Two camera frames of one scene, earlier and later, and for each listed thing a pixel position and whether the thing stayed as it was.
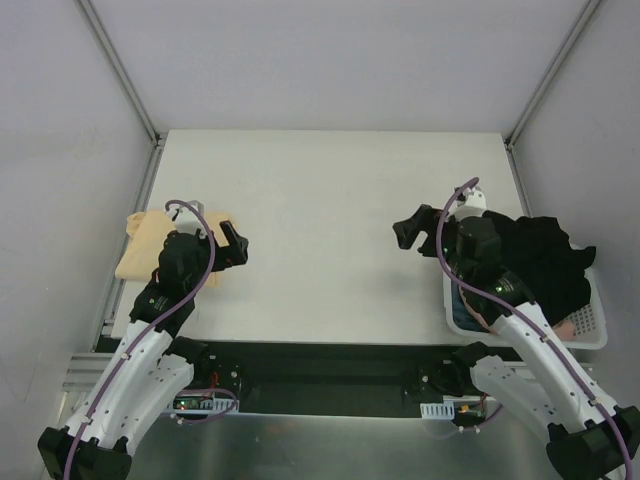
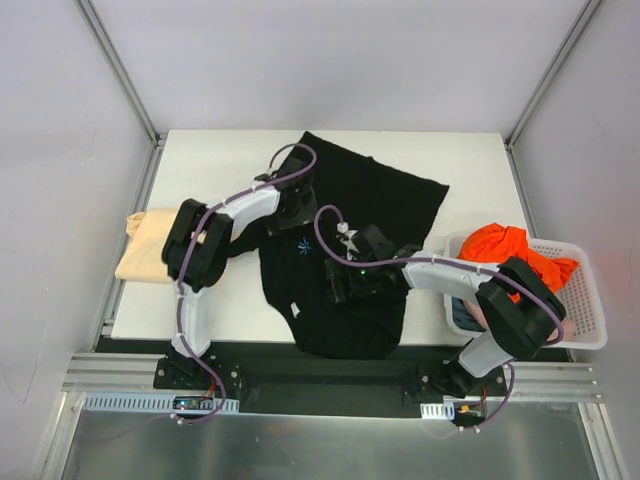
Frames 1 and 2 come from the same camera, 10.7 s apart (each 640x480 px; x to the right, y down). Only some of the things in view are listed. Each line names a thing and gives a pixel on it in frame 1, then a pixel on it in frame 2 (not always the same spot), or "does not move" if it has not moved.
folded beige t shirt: [147, 232] does not move
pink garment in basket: [563, 330] does not move
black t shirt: [537, 251] -> [360, 190]
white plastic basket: [590, 320] does not move
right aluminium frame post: [562, 51] does not move
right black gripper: [430, 232] -> [335, 284]
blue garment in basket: [461, 314] does not move
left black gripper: [220, 251] -> [279, 226]
